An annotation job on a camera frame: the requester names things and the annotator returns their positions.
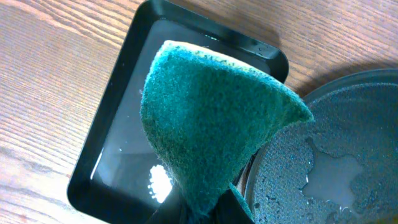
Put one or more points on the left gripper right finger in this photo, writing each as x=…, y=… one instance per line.
x=229, y=211

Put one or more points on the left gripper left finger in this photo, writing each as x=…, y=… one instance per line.
x=173, y=210

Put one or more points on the green scouring sponge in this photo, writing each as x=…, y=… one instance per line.
x=205, y=114

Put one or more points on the black rectangular tray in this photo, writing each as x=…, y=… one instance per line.
x=118, y=177

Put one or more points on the black round tray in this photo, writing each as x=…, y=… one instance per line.
x=339, y=168

